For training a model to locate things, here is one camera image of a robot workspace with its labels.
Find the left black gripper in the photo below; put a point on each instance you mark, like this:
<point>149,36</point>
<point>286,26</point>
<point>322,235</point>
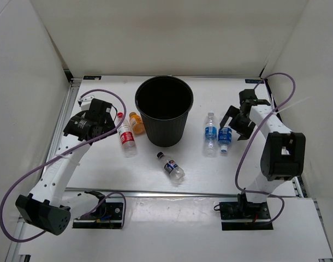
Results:
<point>108,125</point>

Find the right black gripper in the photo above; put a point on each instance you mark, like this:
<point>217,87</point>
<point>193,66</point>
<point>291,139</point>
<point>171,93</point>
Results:
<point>243,131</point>

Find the short blue-label water bottle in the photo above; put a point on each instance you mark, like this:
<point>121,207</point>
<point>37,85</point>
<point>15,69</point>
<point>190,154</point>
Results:
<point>224,139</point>

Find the red label clear bottle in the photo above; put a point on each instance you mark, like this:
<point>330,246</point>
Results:
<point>126,136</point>

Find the tall clear blue-label bottle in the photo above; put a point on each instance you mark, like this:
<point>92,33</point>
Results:
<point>210,135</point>

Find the orange juice bottle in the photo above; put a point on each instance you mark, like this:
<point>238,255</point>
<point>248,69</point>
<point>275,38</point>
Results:
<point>136,123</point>

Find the black cap Pepsi bottle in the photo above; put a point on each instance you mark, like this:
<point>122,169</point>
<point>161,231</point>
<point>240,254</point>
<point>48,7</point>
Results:
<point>175,172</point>

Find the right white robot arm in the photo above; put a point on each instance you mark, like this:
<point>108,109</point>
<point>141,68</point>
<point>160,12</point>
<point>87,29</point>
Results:
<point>282,158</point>

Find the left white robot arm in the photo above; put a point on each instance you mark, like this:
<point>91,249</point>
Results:
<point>44,207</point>

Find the black ribbed plastic bin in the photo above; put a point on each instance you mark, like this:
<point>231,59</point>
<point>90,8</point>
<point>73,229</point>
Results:
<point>164,103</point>

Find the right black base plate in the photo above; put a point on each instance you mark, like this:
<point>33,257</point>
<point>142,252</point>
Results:
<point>235,217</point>

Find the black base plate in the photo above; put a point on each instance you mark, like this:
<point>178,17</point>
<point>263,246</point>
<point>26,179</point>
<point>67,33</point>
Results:
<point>235,217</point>
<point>110,214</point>

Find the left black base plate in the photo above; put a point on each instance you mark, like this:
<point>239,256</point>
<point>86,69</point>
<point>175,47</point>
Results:
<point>110,214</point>

